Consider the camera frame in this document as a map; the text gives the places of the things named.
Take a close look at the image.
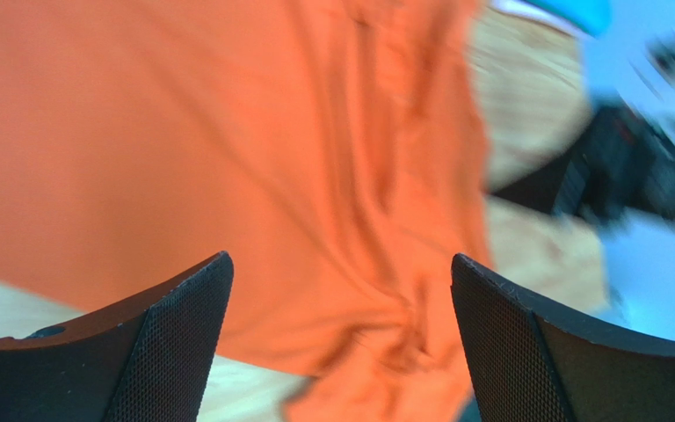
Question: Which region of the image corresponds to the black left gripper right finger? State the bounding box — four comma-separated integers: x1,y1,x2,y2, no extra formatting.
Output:
451,254,675,422

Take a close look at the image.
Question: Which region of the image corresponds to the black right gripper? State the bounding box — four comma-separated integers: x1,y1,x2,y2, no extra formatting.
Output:
490,103,675,225

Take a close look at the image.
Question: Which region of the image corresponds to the folded pink t-shirt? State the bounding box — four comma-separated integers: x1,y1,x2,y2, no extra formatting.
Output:
490,0,584,37

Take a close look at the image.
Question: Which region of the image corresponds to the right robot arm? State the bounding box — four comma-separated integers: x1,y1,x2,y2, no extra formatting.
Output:
582,1,675,340

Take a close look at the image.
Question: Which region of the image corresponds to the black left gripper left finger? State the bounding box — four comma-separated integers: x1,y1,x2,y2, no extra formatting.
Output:
0,252,234,421

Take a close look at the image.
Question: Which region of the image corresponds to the folded blue t-shirt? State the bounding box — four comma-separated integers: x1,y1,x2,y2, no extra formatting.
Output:
526,0,613,38

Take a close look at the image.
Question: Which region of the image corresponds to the orange t-shirt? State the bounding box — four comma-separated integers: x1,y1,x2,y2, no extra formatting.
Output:
0,1,489,421

